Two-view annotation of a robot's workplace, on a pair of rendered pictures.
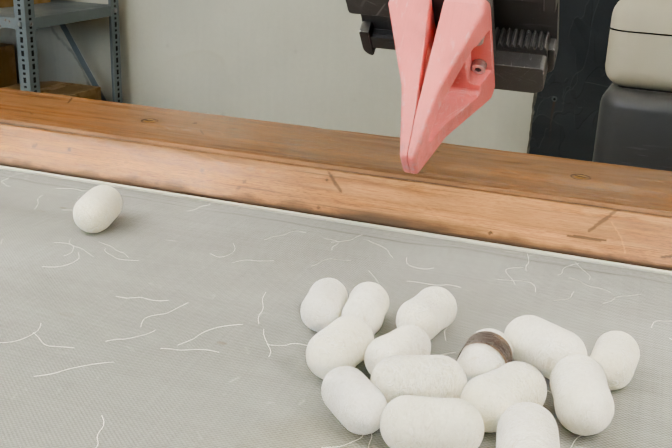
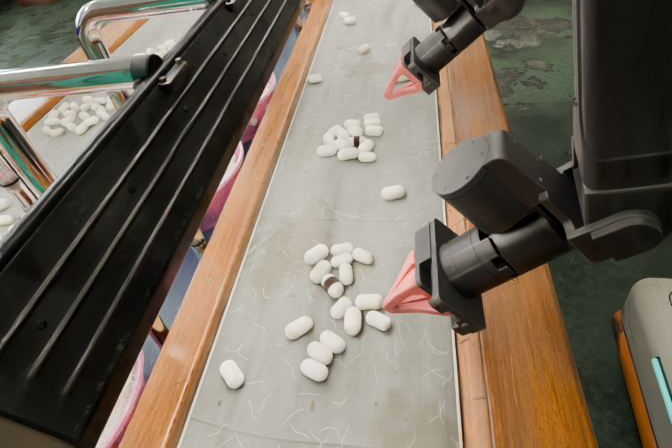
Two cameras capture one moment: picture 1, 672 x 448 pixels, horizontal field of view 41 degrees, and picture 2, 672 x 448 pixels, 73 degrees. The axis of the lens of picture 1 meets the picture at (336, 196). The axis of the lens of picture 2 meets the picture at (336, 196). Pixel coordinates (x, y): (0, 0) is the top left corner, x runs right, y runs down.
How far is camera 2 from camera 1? 0.84 m
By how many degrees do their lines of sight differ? 75
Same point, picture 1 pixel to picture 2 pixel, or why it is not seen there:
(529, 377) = (342, 144)
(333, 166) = (451, 91)
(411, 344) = (353, 130)
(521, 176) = (472, 121)
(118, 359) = (344, 106)
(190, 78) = not seen: outside the picture
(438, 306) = (371, 129)
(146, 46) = not seen: outside the picture
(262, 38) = not seen: outside the picture
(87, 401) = (329, 109)
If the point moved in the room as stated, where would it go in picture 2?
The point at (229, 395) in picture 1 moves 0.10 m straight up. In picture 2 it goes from (337, 121) to (329, 76)
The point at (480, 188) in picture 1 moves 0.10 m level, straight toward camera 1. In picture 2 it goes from (453, 117) to (399, 126)
